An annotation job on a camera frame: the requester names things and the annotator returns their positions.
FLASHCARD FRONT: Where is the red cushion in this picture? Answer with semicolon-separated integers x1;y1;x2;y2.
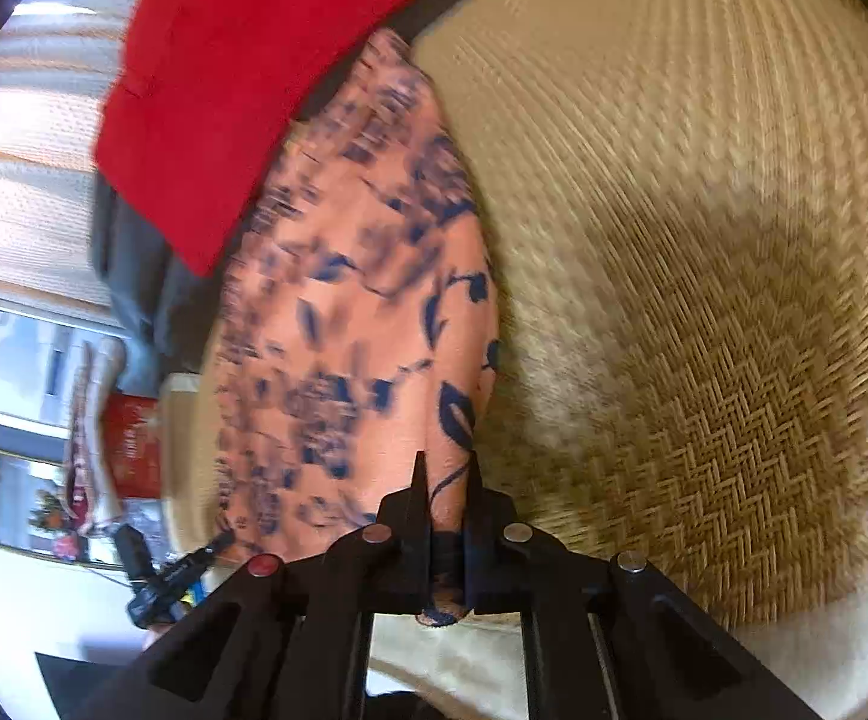
95;0;502;278

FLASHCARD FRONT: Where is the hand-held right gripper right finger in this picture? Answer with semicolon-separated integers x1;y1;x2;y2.
464;463;804;720

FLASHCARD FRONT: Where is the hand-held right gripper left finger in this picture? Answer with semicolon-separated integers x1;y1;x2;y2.
66;452;433;720

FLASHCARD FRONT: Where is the beige woven mat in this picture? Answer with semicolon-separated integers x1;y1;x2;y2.
408;0;868;631

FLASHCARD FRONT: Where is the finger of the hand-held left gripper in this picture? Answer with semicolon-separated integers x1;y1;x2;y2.
177;529;237;580

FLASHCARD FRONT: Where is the pink floral garment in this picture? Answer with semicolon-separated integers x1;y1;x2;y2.
212;28;502;627

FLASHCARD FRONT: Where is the red box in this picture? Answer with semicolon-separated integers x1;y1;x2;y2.
104;392;162;500

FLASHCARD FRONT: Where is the white curtain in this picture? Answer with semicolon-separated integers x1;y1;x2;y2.
0;0;146;305

